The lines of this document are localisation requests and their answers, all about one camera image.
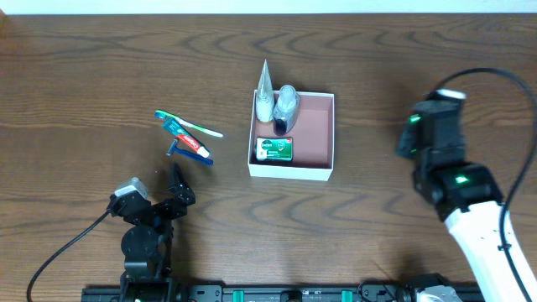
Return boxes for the white box with pink interior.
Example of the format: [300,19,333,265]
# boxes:
[247,91,335,181]

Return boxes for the Colgate toothpaste tube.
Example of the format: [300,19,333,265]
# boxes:
[162,118,210,158]

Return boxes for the black mounting rail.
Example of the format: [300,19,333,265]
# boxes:
[81,284,485,302]

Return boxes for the green and white toothbrush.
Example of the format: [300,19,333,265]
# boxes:
[154,110,224,138]

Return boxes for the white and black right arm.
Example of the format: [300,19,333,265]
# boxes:
[398,101,536,301]

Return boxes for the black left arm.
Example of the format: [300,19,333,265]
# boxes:
[107,164,196,301]

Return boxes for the blue disposable razor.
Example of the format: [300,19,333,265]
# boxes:
[166,139,213,166]

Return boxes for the green Dettol soap bar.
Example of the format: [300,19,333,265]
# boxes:
[255,138,293,162]

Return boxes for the blue liquid foam pump bottle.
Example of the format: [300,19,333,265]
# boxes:
[274,85,300,136]

